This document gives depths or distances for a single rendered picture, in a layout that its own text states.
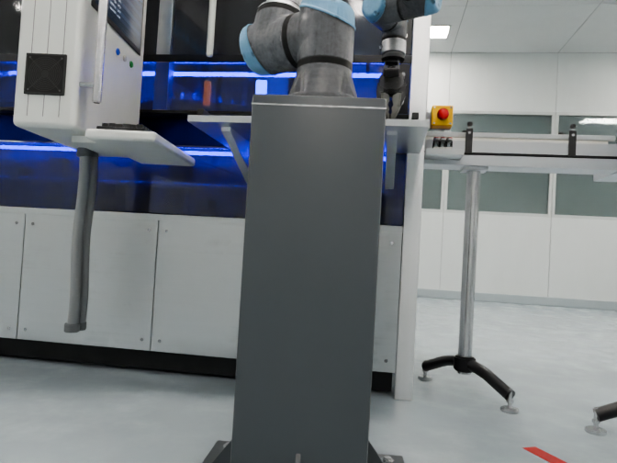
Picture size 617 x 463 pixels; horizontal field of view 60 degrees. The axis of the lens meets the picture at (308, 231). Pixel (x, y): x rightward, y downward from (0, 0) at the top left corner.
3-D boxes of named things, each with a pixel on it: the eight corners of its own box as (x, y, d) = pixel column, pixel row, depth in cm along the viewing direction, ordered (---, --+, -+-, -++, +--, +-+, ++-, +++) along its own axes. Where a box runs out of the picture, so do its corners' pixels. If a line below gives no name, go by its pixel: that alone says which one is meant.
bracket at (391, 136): (385, 188, 188) (387, 152, 188) (393, 189, 187) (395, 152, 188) (384, 175, 154) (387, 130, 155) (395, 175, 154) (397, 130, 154)
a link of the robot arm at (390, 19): (394, -16, 148) (410, 1, 157) (359, -6, 155) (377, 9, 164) (392, 12, 148) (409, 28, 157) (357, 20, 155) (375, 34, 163)
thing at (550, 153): (421, 163, 195) (424, 120, 196) (419, 169, 211) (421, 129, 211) (622, 169, 185) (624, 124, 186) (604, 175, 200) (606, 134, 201)
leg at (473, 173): (450, 369, 203) (459, 169, 205) (474, 371, 201) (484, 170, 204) (453, 375, 194) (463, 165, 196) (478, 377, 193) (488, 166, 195)
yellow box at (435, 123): (430, 129, 193) (431, 110, 193) (450, 130, 192) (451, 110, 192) (431, 125, 185) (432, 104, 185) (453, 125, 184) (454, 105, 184)
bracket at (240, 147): (247, 183, 195) (250, 148, 196) (255, 184, 195) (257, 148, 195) (218, 169, 162) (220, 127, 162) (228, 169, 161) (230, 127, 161)
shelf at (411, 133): (233, 152, 205) (233, 146, 205) (419, 157, 194) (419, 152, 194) (187, 121, 157) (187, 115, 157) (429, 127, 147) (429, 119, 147)
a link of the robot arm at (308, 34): (333, 50, 103) (337, -18, 103) (278, 62, 110) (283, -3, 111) (364, 70, 112) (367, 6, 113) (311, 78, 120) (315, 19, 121)
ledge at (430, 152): (422, 160, 200) (423, 155, 200) (458, 161, 198) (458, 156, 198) (425, 153, 186) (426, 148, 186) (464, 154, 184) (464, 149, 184)
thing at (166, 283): (48, 319, 313) (58, 170, 316) (403, 348, 282) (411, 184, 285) (-110, 350, 214) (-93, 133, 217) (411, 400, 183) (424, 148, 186)
